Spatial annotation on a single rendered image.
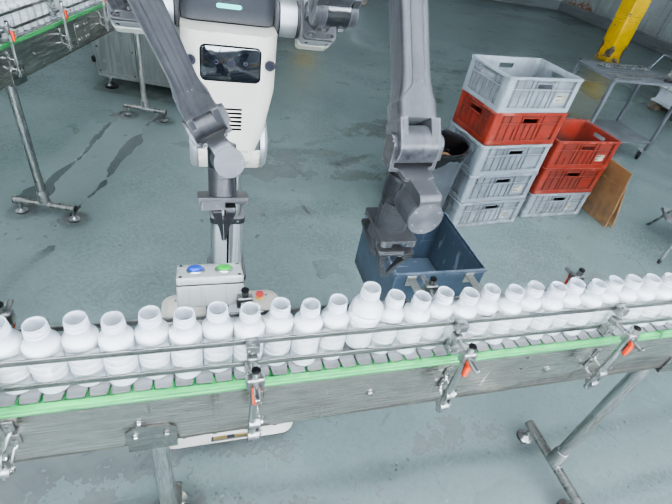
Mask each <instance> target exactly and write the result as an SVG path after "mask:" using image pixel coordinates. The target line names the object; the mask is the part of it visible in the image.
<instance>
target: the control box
mask: <svg viewBox="0 0 672 504"><path fill-rule="evenodd" d="M226 264H229V265H230V266H231V269H229V270H218V269H217V265H219V264H197V265H201V266H202V267H203V270H201V271H198V272H192V271H189V270H188V267H189V266H191V265H178V266H177V272H176V292H177V307H178V308H179V307H181V306H189V307H202V306H209V304H210V303H212V302H214V301H222V302H224V303H226V304H227V306H228V307H229V305H232V304H236V298H237V294H241V289H242V288H243V287H244V282H243V281H244V275H243V271H242V267H241V264H240V263H226Z"/></svg>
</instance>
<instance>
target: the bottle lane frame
mask: <svg viewBox="0 0 672 504"><path fill-rule="evenodd" d="M644 331H645V330H644ZM639 334H640V337H639V338H638V339H637V341H638V342H639V344H640V345H641V346H642V347H643V348H644V349H645V350H646V351H645V352H644V353H640V351H639V350H638V349H637V348H636V347H635V348H633V349H632V350H631V351H630V352H629V353H628V354H627V355H626V356H623V355H622V352H621V353H620V355H619V356H618V357H617V358H616V359H615V360H614V361H613V363H612V364H611V365H610V366H609V367H608V368H607V369H606V370H607V373H608V374H607V376H608V375H614V374H621V373H628V372H635V371H641V370H648V369H655V368H660V367H661V366H662V365H663V364H664V363H665V362H666V361H667V360H668V359H669V358H670V357H671V356H672V329H670V330H667V329H665V330H661V331H657V330H656V329H655V331H653V332H646V331H645V332H644V333H639ZM588 336H589V335H588ZM576 337H577V336H576ZM620 337H621V335H618V336H614V335H613V334H612V336H610V337H602V336H601V337H600V338H591V337H590V336H589V339H584V340H580V339H579V338H578V337H577V338H578V340H575V341H568V340H567V339H566V338H565V337H564V338H565V339H566V341H565V342H558V343H556V342H555V341H554V340H553V341H554V342H553V343H549V344H543V343H542V342H541V344H540V345H530V344H529V342H528V341H527V342H528V344H529V345H528V346H523V347H518V346H517V345H516V344H515V345H516V347H515V348H505V347H504V346H503V345H502V344H501V345H502V347H503V348H502V349H497V350H492V349H491V348H490V347H489V346H488V347H489V350H488V351H480V352H479V351H478V350H477V349H476V351H477V353H478V356H477V358H476V360H475V364H476V366H477V368H478V369H479V371H480V374H478V375H475V374H474V372H473V370H472V369H471V371H470V372H469V374H468V375H467V376H466V377H463V376H461V377H460V379H459V381H458V383H457V384H456V386H455V388H454V391H455V392H456V395H455V398H458V397H465V396H472V395H479V394H485V393H492V392H499V391H506V390H513V389H519V388H526V387H533V386H540V385H546V384H553V383H560V382H567V381H574V380H580V379H586V378H589V377H590V376H589V375H588V374H587V372H586V371H585V366H583V365H584V364H585V362H586V361H587V360H588V359H590V358H593V356H592V354H593V353H594V351H595V350H596V349H597V348H603V349H602V350H601V352H600V353H599V354H598V355H597V356H596V360H597V361H598V363H599V364H600V365H601V364H602V363H603V362H604V361H605V359H606V358H607V357H608V356H609V355H610V354H611V352H612V351H613V350H614V349H615V348H616V347H617V345H618V344H619V343H620V342H621V340H620ZM432 354H433V356H432V357H428V358H421V357H420V356H419V354H418V353H417V355H418V358H417V359H411V360H406V359H405V357H404V356H403V354H402V357H403V360H402V361H394V362H391V361H390V360H389V358H388V356H387V360H388V361H387V362H385V363H377V364H376V363H374V361H373V359H372V358H371V361H372V363H371V364H368V365H359V364H358V363H357V361H356V359H355V364H356V365H355V366H351V367H342V365H341V363H340V361H339V367H338V368H333V369H325V367H324V365H323V363H322V370H316V371H308V369H307V367H306V366H305V371H304V372H299V373H291V372H290V370H289V367H287V374H282V375H273V374H272V371H271V369H269V376H265V387H264V388H263V389H261V390H263V397H262V399H261V402H262V407H261V411H259V414H260V417H261V418H263V424H261V427H262V426H268V425H275V424H282V423H289V422H295V421H302V420H309V419H316V418H323V417H329V416H336V415H343V414H350V413H356V412H363V411H370V410H377V409H384V408H390V407H397V406H404V405H411V404H418V403H424V402H431V401H437V400H439V399H440V398H441V397H442V396H441V394H440V392H439V386H437V385H438V383H439V381H440V379H441V378H445V375H444V376H443V373H444V371H445V369H446V367H451V366H453V369H452V371H451V373H450V375H448V379H447V380H448V382H450V380H451V378H452V376H453V374H454V372H455V371H456V369H457V367H458V365H459V363H460V362H459V360H458V355H459V354H454V355H450V354H449V353H447V355H446V356H435V354H434V353H433V352H432ZM249 402H250V390H249V391H248V390H247V389H246V379H238V380H236V379H235V376H234V373H232V380H230V381H221V382H217V381H216V378H215V375H213V380H212V382H211V383H204V384H197V383H196V379H195V377H194V378H193V383H192V385H187V386H178V387H177V386H176V382H175V380H173V384H172V387H169V388H161V389H156V388H155V382H153V384H152V388H151V389H150V390H143V391H134V385H133V384H132V386H131V389H130V391H129V392H126V393H118V394H113V393H112V387H111V386H110V389H109V392H108V394H107V395H100V396H92V397H91V396H90V390H89V389H88V391H87V393H86V396H85V397H83V398H74V399H67V391H66V392H65V394H64V396H63V398H62V400H57V401H49V402H44V401H43V394H42V396H41V398H40V400H39V402H38V403H31V404H23V405H20V404H19V396H18V398H17V400H16V402H15V404H14V405H13V406H5V407H0V423H1V422H9V421H12V422H13V424H14V426H15V428H16V429H17V430H16V431H14V432H13V433H12V434H19V435H20V437H21V439H22V440H23V443H21V444H19V446H18V449H17V451H16V455H15V458H14V462H13V463H17V462H24V461H31V460H38V459H44V458H51V457H58V456H65V455H72V454H78V453H85V452H92V451H99V450H105V449H112V448H119V447H126V446H128V445H127V441H126V438H125V432H127V431H128V430H129V429H130V428H132V427H136V428H141V427H142V426H145V425H153V424H160V423H167V422H168V423H171V424H173V425H176V429H177V437H178V439H180V438H187V437H194V436H200V435H207V434H214V433H221V432H228V431H234V430H241V429H247V428H248V417H249Z"/></svg>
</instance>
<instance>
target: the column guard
mask: <svg viewBox="0 0 672 504"><path fill-rule="evenodd" d="M651 1H652V0H622V2H621V4H620V6H619V8H618V10H617V12H616V14H615V16H614V18H613V20H612V22H611V24H610V26H609V28H608V30H607V32H606V35H605V37H604V39H603V42H602V44H601V46H600V47H599V49H598V51H597V53H596V55H595V56H594V57H596V58H598V59H600V60H602V61H605V62H609V63H618V64H619V61H620V59H621V57H622V54H623V52H624V50H625V49H626V47H627V46H628V44H629V42H630V40H631V38H632V37H633V35H634V33H635V31H636V29H637V27H638V25H639V23H640V22H641V20H642V18H643V16H644V14H645V12H646V10H647V8H648V7H649V5H650V3H651Z"/></svg>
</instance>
